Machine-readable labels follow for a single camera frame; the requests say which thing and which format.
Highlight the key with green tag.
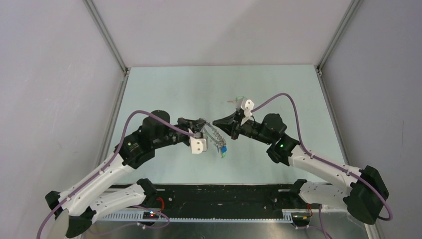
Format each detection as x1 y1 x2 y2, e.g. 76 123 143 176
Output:
227 96 244 104

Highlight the keyring with tagged keys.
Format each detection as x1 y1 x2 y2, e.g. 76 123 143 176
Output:
201 121 227 158

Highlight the aluminium frame post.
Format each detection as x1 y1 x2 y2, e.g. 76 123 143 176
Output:
316 0 363 77
82 0 129 76

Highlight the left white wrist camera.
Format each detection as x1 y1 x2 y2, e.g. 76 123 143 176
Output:
189 137 208 154

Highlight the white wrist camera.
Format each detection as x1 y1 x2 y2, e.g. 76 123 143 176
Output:
189 137 208 154
236 97 254 125

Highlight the grey cable duct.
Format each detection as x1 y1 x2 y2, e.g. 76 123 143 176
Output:
98 211 293 223

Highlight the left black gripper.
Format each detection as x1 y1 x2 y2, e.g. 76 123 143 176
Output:
152 117 205 149

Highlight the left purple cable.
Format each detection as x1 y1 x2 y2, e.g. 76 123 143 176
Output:
36 110 199 239

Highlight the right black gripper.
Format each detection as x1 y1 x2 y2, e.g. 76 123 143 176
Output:
213 110 273 145

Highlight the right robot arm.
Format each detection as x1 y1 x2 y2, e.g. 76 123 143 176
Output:
212 112 389 225

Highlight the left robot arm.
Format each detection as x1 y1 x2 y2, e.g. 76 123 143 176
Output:
45 110 208 239

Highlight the right aluminium frame post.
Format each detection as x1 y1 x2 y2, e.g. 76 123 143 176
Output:
316 0 363 77

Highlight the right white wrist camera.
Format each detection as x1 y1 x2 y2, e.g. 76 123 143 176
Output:
236 97 254 125

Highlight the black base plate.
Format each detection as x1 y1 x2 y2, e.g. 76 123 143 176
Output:
108 184 312 221

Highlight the left aluminium frame post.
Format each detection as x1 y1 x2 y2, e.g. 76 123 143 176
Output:
82 0 129 76

